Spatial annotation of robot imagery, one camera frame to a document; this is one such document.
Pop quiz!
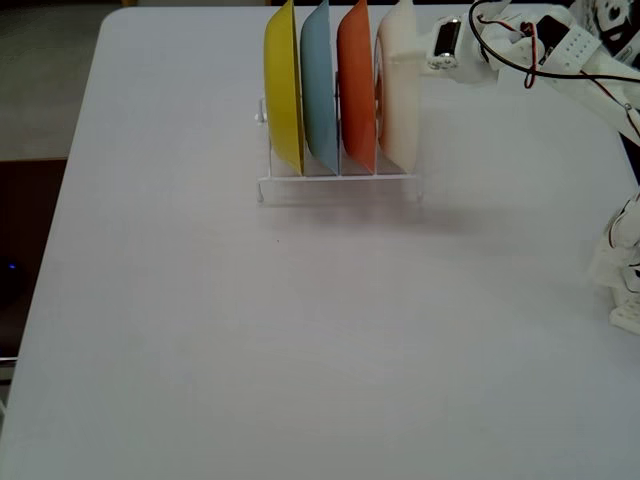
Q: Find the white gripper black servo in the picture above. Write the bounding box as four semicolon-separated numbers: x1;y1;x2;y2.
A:
386;14;502;87

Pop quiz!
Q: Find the cream plate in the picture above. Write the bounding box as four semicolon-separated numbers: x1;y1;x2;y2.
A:
373;0;422;174

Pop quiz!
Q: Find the orange plate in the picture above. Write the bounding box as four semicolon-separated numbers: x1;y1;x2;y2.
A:
336;0;377;176

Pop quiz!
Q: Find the light blue plate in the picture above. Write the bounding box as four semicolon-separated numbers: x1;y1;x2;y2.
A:
298;0;339;177

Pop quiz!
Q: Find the yellow plate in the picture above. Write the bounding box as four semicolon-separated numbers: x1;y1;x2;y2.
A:
263;0;306;177

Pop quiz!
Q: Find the white bag with black print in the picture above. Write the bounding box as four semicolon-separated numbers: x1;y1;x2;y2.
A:
569;0;640;64

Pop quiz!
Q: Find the dark brown glossy cabinet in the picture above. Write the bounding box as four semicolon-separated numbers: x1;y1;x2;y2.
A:
0;157;69;359

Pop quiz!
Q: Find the black device with blue light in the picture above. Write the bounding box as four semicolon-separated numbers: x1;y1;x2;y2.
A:
0;254;27;306

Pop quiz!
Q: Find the white wire plate rack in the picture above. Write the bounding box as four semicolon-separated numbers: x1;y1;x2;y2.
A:
253;69;426;205

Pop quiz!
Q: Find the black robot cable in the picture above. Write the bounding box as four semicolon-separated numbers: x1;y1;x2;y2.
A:
468;0;640;90

